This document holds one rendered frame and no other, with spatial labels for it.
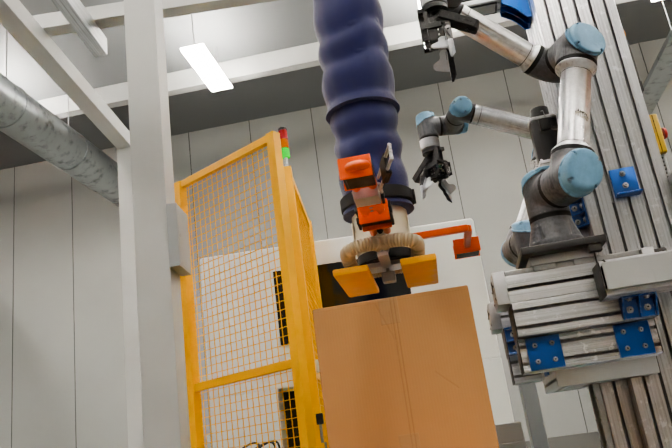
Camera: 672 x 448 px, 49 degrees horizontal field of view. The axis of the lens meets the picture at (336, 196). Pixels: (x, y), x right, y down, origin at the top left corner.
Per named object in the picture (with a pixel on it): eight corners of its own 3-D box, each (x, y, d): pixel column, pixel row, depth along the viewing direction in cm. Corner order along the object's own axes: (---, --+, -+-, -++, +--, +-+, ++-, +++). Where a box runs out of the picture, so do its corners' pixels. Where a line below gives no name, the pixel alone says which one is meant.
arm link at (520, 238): (523, 253, 249) (515, 215, 254) (512, 263, 262) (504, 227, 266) (558, 249, 250) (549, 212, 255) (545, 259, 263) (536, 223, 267)
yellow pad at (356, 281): (348, 297, 237) (346, 282, 239) (379, 293, 236) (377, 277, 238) (332, 276, 205) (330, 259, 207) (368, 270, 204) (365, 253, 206)
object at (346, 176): (344, 191, 171) (342, 171, 173) (376, 186, 170) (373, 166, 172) (339, 179, 163) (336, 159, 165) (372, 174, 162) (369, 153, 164)
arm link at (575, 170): (574, 213, 204) (580, 51, 226) (607, 194, 191) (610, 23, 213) (535, 202, 202) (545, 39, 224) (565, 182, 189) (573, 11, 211)
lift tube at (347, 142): (345, 228, 237) (306, -42, 271) (413, 218, 237) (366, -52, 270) (340, 208, 216) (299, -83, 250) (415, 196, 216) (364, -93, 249)
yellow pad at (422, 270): (407, 288, 235) (405, 273, 237) (438, 283, 234) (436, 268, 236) (400, 265, 203) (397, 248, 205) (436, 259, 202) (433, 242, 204)
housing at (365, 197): (355, 208, 183) (353, 191, 184) (382, 203, 182) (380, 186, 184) (352, 199, 176) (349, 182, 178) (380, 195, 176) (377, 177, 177)
